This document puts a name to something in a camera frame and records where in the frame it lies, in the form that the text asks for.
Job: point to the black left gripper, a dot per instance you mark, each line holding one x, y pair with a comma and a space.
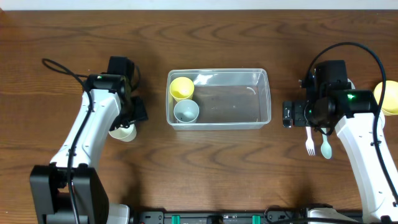
137, 109

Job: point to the yellow plastic bowl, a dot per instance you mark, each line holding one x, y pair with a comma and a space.
389, 104

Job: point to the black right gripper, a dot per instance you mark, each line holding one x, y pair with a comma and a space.
298, 114

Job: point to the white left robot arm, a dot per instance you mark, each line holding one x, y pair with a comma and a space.
68, 189

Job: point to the mint green plastic spoon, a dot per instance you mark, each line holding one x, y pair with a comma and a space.
326, 149

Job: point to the clear plastic container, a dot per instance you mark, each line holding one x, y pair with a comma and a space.
228, 99

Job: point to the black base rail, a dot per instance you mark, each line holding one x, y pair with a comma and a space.
271, 215

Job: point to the grey plastic cup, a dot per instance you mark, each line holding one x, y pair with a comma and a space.
186, 111

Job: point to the cream plastic cup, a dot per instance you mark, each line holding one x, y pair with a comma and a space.
124, 134

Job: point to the yellow plastic cup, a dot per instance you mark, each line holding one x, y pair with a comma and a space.
182, 88

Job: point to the white plastic fork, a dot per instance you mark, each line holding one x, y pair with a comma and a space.
309, 143

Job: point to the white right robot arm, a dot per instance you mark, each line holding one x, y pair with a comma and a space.
359, 127

